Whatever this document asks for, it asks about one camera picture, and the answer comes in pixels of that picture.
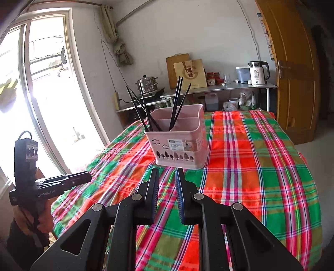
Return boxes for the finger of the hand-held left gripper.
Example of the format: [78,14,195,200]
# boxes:
[35,171,91,186]
[56,173,93,195]

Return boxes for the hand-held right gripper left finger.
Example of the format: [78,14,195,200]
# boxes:
[30,168,160,271]

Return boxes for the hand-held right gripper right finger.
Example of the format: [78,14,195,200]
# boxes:
[175,168,304,271]

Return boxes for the pink plastic utensil basket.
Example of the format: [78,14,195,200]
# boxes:
[144,104,210,170]

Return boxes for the person's left forearm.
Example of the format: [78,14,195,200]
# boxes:
[6,221,51,262]

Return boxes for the person's left hand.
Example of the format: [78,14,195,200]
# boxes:
[13,201,54,236]

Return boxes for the colourful plaid tablecloth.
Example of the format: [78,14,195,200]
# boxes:
[51,109,323,271]

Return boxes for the white framed window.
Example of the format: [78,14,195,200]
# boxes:
[0,7,110,183]

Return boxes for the plastic oil jug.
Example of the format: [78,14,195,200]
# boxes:
[205,92,219,111]

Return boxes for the black induction cooker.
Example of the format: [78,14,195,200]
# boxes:
[130,88,166,101]

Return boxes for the stainless steel steamer pot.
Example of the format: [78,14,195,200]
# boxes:
[135,75,159,94]

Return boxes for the clear plastic bag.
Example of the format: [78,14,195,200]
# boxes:
[238,90,259,110]

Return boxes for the steel kitchen counter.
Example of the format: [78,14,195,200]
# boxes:
[115,83,278,129]

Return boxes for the brown paper bag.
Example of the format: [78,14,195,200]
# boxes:
[173,59,208,89]

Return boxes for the red lidded jars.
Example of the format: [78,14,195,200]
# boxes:
[206,71,225,85]

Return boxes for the outdoor fan unit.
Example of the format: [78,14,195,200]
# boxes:
[60,45,70,70]

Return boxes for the wooden cutting board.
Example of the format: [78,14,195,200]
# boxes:
[166,53,191,89]

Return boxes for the blue grey water jug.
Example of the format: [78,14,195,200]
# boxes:
[235,66,252,84]

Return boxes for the hanging beige cloth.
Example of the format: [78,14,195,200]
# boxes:
[100,5,134,67]

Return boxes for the white electric kettle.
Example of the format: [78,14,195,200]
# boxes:
[248,60,270,87]

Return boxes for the brown wooden door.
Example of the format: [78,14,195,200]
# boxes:
[254,0,322,145]

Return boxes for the black wall cable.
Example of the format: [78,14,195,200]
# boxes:
[100,39,131,104]

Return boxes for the metal door handle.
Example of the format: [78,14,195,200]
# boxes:
[278,60,292,79]

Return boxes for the thin grey wall cable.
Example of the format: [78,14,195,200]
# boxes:
[236,0,262,62]

